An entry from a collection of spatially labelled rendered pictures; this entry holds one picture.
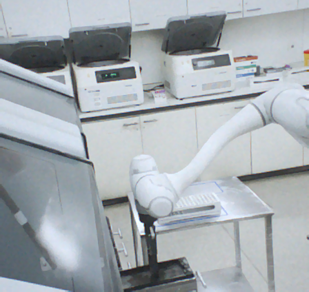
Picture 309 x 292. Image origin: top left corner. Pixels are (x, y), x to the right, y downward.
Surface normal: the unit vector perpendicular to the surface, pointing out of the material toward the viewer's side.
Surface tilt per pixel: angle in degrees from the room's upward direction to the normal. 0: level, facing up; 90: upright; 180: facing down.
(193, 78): 90
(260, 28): 90
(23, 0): 90
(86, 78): 59
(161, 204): 94
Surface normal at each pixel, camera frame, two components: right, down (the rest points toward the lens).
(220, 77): 0.21, 0.29
